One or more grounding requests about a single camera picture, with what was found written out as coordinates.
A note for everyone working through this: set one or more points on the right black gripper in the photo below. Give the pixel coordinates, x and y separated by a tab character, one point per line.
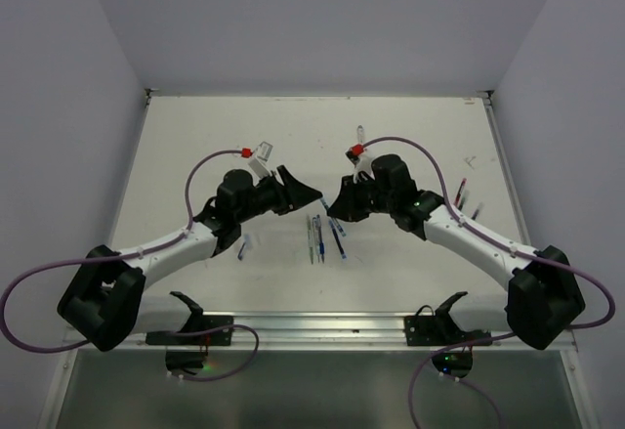
346	203

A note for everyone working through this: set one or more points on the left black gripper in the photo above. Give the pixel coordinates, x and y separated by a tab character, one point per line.
297	193

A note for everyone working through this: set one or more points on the grey pen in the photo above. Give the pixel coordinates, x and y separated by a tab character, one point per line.
310	238

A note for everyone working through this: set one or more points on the clear pen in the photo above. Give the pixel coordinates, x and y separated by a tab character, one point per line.
316	239

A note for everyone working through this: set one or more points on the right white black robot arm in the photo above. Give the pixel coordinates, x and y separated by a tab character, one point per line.
541	297

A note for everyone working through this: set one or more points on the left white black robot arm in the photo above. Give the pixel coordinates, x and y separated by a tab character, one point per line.
105	300

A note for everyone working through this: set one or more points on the red pen cap right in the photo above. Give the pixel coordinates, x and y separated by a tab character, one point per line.
461	195

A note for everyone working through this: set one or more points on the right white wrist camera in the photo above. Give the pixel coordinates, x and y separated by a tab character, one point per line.
361	161

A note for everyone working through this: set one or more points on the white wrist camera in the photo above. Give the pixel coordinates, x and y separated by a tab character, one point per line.
259	158
361	161

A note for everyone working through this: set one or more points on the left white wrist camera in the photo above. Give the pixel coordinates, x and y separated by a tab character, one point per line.
259	158

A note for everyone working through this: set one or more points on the aluminium mounting rail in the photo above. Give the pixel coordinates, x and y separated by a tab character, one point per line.
331	331

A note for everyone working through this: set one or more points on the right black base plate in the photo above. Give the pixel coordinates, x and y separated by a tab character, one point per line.
429	327

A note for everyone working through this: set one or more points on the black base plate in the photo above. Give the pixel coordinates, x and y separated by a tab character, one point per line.
429	327
177	320

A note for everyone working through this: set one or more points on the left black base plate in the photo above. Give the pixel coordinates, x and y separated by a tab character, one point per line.
177	320

